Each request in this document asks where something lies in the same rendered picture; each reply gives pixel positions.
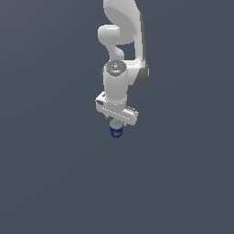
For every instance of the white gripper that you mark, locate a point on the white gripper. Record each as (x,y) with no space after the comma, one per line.
(117,111)

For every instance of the blue can with pale lid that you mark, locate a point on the blue can with pale lid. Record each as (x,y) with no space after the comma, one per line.
(116,129)

